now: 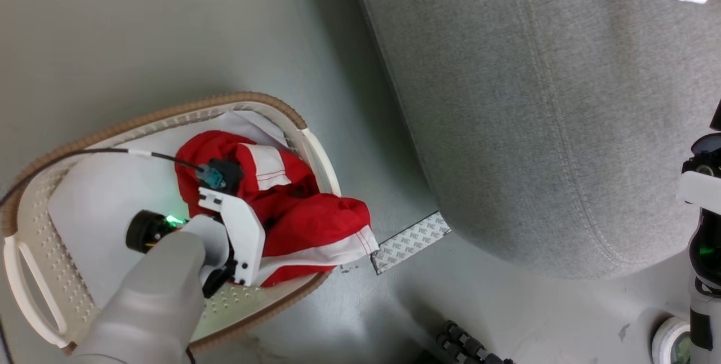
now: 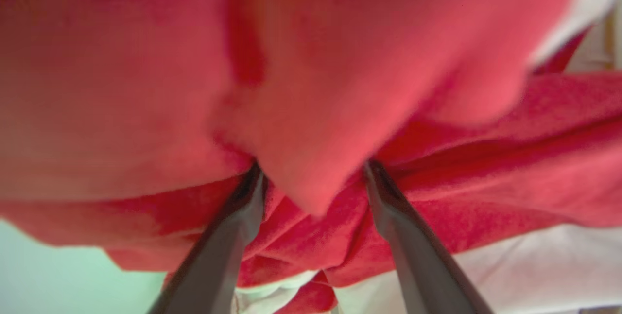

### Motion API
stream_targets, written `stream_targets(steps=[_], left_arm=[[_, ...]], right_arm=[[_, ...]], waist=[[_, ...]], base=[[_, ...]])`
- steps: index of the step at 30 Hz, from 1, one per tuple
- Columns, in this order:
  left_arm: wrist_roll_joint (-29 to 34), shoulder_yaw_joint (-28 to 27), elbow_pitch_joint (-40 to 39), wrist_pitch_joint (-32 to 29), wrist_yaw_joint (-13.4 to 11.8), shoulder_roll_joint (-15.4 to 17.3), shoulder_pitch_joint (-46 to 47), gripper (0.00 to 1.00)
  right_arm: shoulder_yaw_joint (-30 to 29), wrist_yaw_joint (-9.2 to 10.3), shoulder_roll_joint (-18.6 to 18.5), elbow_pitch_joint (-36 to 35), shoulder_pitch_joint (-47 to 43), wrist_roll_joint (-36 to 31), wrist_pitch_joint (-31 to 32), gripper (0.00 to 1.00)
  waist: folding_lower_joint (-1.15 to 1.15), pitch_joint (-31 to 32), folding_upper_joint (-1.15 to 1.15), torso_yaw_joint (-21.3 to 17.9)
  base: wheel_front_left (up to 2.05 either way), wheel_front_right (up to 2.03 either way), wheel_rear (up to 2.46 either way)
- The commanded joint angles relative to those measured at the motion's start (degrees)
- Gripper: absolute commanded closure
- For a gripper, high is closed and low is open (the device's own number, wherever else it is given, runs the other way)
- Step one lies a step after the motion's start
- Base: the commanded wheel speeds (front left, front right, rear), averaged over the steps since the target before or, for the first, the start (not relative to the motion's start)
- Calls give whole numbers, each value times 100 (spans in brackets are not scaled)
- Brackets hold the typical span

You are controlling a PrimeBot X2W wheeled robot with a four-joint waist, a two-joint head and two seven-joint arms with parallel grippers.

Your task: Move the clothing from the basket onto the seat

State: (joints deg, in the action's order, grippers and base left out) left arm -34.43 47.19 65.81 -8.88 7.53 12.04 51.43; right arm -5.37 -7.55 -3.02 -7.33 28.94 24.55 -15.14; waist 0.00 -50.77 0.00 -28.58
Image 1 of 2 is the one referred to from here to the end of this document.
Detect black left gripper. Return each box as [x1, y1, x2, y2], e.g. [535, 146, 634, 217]
[179, 214, 238, 299]

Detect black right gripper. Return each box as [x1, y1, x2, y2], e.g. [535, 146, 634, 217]
[681, 99, 721, 176]

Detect red garment with white trim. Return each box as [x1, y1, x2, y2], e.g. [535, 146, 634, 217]
[174, 130, 380, 289]

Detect grey fabric sofa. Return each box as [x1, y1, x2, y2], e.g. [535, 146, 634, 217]
[346, 0, 721, 281]

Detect plain white cloth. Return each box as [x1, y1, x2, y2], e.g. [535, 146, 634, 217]
[47, 110, 289, 309]

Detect white laundry basket brown rim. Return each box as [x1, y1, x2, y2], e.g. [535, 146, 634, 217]
[1, 91, 343, 357]

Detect patterned adhesive tape strip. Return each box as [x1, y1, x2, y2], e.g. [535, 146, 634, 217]
[370, 211, 453, 276]

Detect white tape roll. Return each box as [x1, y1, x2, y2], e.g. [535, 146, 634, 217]
[651, 317, 693, 364]

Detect thin black camera cable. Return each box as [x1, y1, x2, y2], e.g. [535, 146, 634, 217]
[0, 148, 204, 210]

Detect black corrugated cable conduit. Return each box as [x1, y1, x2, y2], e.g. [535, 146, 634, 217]
[433, 320, 515, 364]

